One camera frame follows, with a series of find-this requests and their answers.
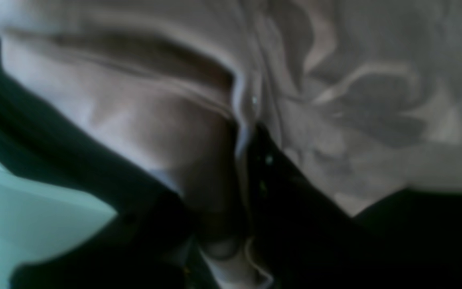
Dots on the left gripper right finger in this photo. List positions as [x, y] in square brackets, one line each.
[409, 240]

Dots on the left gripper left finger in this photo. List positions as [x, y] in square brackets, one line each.
[150, 246]

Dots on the pink T-shirt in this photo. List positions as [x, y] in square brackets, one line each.
[335, 100]

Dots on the black table cloth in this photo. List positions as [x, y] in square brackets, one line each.
[54, 152]

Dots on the white left base block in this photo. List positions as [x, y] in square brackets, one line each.
[39, 221]

